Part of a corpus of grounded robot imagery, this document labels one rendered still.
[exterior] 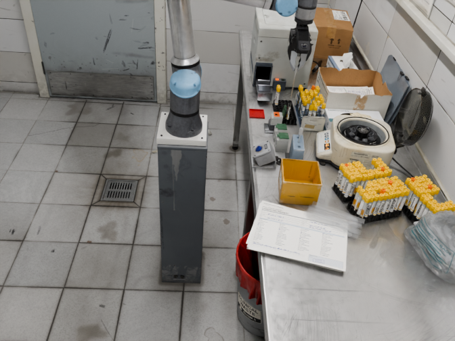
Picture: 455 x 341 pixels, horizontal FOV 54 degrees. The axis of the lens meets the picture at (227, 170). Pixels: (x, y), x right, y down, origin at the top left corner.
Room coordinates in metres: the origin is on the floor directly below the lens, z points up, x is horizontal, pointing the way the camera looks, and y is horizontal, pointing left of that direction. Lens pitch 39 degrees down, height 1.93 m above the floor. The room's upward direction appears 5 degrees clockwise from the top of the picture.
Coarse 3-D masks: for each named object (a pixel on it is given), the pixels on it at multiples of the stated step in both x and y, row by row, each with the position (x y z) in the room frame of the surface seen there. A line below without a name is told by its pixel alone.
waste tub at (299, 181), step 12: (288, 168) 1.28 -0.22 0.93; (300, 168) 1.28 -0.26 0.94; (312, 168) 1.28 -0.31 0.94; (288, 180) 1.27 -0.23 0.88; (300, 180) 1.28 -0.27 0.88; (312, 180) 1.28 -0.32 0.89; (288, 192) 1.15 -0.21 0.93; (300, 192) 1.15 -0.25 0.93; (312, 192) 1.15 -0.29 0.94; (300, 204) 1.15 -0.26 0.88
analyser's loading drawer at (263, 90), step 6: (258, 78) 1.99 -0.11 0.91; (264, 78) 2.00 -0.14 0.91; (258, 84) 1.92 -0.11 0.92; (264, 84) 1.92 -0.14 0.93; (258, 90) 1.87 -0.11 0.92; (264, 90) 1.87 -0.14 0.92; (270, 90) 1.89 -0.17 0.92; (258, 96) 1.82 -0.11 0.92; (264, 96) 1.82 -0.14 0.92; (270, 96) 1.82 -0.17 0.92
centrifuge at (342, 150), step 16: (336, 128) 1.49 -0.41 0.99; (384, 128) 1.51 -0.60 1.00; (320, 144) 1.48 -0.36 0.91; (336, 144) 1.40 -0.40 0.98; (352, 144) 1.39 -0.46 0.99; (384, 144) 1.40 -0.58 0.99; (320, 160) 1.41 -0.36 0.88; (336, 160) 1.38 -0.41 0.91; (352, 160) 1.36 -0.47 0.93; (368, 160) 1.36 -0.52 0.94; (384, 160) 1.36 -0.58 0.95
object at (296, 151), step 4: (292, 136) 1.43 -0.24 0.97; (296, 136) 1.43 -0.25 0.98; (292, 140) 1.41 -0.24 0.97; (296, 140) 1.40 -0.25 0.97; (300, 140) 1.41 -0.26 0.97; (292, 144) 1.39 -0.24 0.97; (296, 144) 1.38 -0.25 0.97; (300, 144) 1.38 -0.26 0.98; (292, 148) 1.37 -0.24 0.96; (296, 148) 1.35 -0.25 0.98; (300, 148) 1.35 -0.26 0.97; (292, 152) 1.35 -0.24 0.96; (296, 152) 1.34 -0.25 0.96; (300, 152) 1.34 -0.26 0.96; (288, 156) 1.42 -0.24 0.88; (292, 156) 1.34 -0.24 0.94; (296, 156) 1.34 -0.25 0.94; (300, 156) 1.34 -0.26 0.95
